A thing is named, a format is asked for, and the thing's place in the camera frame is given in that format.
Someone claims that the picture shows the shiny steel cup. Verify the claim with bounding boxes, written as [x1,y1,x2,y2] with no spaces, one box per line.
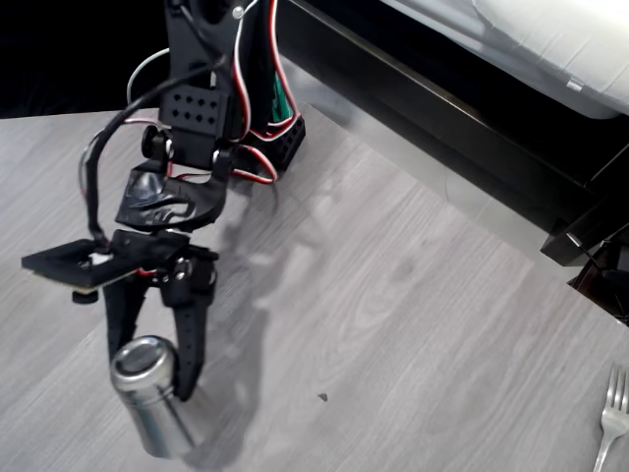
[108,334,199,460]

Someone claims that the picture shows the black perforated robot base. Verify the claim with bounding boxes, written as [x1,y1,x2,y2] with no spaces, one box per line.
[248,112,309,174]

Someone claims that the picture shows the silver metal fork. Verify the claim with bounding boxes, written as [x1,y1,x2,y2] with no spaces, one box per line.
[592,362,629,472]

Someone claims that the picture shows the white mattress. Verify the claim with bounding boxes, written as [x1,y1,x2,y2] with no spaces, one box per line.
[380,0,629,120]

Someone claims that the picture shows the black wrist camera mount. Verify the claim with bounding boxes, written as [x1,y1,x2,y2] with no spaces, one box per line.
[21,238,148,305]

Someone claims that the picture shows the red white servo cable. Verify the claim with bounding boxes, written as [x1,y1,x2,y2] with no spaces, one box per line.
[166,142,279,187]
[231,0,302,144]

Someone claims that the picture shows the white thin cable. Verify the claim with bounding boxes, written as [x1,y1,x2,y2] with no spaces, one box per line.
[126,47,172,103]

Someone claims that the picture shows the dark wooden bed frame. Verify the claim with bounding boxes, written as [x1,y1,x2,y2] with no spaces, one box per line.
[277,0,629,267]

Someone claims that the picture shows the thin black floor cable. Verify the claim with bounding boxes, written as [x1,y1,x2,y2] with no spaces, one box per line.
[564,233,629,324]

